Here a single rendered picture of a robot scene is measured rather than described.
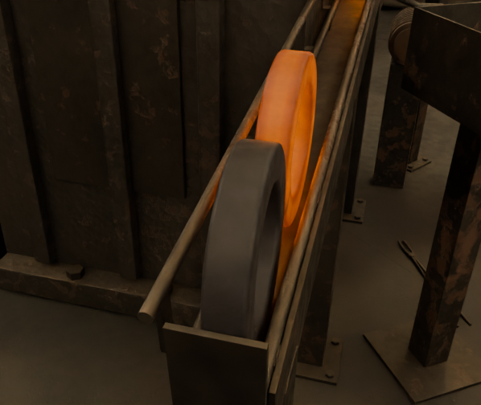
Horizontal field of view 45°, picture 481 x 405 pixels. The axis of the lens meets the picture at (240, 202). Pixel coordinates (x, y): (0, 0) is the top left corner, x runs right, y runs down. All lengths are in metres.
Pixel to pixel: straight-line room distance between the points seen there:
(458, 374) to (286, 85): 0.92
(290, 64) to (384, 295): 1.00
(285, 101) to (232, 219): 0.18
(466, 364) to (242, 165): 1.02
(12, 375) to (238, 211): 1.00
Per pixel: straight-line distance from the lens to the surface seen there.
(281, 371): 0.45
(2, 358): 1.37
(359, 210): 1.79
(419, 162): 2.12
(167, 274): 0.44
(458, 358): 1.37
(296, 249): 0.53
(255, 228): 0.38
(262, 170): 0.41
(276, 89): 0.54
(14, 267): 1.50
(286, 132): 0.53
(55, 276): 1.44
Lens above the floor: 0.94
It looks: 31 degrees down
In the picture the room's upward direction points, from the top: 1 degrees clockwise
